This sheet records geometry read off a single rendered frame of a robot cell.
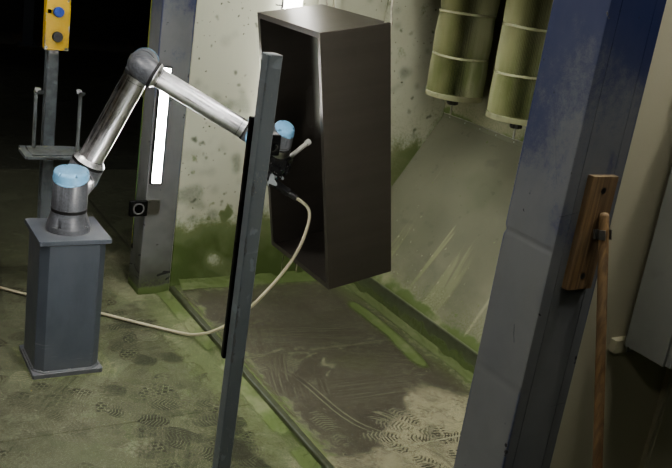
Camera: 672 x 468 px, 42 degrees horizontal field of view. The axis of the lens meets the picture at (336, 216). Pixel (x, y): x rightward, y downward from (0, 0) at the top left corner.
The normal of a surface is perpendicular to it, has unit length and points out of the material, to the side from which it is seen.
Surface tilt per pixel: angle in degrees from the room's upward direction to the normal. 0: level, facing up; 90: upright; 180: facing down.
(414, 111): 90
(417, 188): 57
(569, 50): 90
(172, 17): 90
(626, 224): 90
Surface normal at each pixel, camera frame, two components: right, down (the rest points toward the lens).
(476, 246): -0.64, -0.50
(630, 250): 0.49, 0.33
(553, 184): -0.86, 0.03
